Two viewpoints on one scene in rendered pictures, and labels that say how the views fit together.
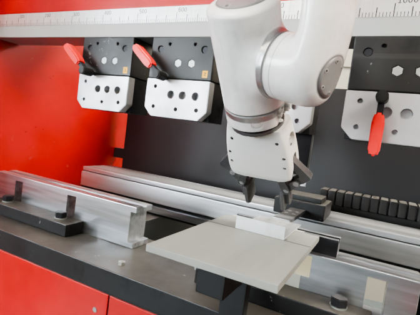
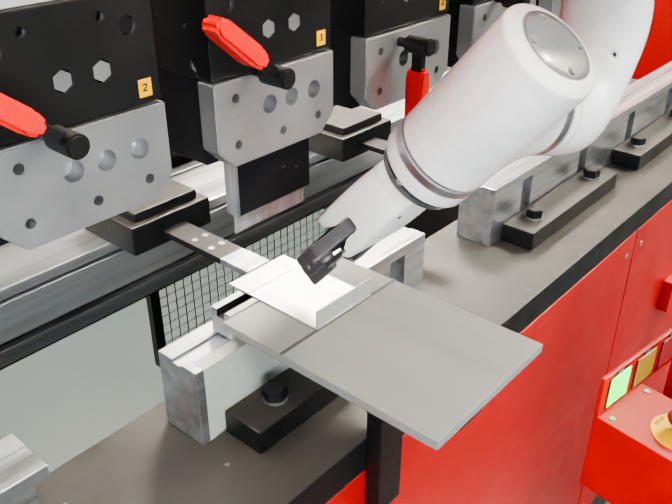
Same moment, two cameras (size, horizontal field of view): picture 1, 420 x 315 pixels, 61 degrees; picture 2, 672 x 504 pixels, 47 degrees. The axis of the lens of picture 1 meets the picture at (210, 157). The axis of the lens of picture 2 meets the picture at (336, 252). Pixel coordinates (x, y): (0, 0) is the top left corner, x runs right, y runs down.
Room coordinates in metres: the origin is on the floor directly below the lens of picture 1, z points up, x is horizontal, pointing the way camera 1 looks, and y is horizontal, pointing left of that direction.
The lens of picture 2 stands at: (0.42, 0.55, 1.45)
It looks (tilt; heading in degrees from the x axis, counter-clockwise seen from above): 30 degrees down; 285
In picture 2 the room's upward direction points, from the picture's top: straight up
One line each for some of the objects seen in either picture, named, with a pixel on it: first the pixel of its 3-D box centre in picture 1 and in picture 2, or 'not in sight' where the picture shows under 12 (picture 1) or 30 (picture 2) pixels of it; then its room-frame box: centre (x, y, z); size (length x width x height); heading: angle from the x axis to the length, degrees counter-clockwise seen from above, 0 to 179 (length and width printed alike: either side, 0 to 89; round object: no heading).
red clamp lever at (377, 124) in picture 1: (377, 124); (413, 82); (0.54, -0.25, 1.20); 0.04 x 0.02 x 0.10; 154
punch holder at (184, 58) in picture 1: (188, 81); (48, 107); (0.77, 0.07, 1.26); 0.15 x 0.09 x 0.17; 64
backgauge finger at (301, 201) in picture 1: (296, 207); (183, 226); (0.81, -0.21, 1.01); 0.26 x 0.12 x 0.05; 154
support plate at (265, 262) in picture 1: (244, 242); (379, 336); (0.54, -0.07, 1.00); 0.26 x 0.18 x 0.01; 154
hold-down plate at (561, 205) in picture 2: not in sight; (562, 204); (0.35, -0.65, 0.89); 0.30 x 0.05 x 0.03; 64
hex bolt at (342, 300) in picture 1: (339, 301); not in sight; (0.56, -0.24, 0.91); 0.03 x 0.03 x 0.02
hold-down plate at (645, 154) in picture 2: not in sight; (656, 137); (0.17, -1.01, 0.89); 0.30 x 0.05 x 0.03; 64
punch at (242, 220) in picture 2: (282, 157); (268, 174); (0.67, -0.14, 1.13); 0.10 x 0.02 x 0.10; 64
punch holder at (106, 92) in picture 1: (115, 77); not in sight; (0.86, 0.25, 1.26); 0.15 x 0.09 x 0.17; 64
